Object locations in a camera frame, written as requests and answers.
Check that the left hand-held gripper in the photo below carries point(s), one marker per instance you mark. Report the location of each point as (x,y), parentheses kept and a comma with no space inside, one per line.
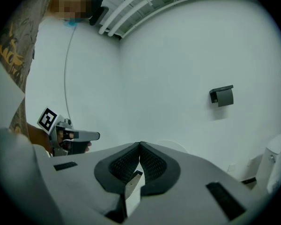
(46,121)

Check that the white smart toilet closed lid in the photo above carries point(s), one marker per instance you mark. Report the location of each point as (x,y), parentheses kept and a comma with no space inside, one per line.
(278,160)

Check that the cream trousers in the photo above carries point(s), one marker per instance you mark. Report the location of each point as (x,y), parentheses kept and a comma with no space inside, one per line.
(9,153)

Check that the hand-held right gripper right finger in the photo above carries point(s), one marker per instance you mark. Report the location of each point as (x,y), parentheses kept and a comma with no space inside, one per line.
(201,191)

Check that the grey printed t-shirt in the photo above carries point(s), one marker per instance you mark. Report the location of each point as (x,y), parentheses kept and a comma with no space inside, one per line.
(18,43)

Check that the person's left forearm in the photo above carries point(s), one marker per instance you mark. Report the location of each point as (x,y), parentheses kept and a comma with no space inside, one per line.
(38,137)

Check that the black head-worn camera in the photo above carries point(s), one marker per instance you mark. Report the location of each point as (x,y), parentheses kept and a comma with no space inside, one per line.
(97,10)

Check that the person's head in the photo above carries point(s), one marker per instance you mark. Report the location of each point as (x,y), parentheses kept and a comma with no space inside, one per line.
(70,3)

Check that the person's left hand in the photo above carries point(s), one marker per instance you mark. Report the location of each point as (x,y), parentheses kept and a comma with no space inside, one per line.
(59,137)

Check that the white ceiling pipe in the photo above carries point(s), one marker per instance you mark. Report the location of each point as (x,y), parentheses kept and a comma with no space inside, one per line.
(131,15)
(117,12)

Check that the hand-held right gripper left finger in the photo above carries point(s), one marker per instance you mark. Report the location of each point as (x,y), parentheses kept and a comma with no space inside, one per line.
(84,184)

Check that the black paper holder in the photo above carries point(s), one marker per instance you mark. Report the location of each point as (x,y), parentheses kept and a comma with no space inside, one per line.
(224,98)

